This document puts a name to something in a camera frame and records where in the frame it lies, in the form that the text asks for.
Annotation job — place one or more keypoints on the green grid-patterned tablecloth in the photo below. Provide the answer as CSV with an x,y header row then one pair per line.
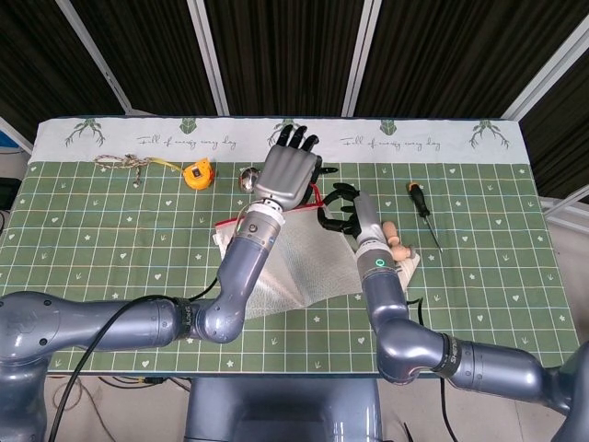
x,y
483,299

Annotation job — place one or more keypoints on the wooden peg massager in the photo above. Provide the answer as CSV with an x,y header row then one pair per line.
x,y
391,230

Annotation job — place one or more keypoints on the yellow tape measure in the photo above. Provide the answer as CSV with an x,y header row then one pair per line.
x,y
199,175

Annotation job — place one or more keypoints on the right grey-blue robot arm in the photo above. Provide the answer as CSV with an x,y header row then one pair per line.
x,y
483,364

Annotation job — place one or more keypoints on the white metal frame post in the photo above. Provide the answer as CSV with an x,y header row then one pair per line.
x,y
94,55
547,69
209,60
359,60

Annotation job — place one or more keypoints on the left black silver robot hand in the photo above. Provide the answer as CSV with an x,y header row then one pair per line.
x,y
285,177

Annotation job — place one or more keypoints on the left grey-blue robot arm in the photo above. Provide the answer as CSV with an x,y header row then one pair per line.
x,y
115,327

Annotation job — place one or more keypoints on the clear mesh zipper pouch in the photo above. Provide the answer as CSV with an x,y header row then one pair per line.
x,y
313,267

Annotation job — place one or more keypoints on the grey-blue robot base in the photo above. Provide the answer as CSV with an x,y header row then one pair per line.
x,y
280,405

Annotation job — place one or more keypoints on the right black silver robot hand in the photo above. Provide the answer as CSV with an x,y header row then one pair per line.
x,y
368,221

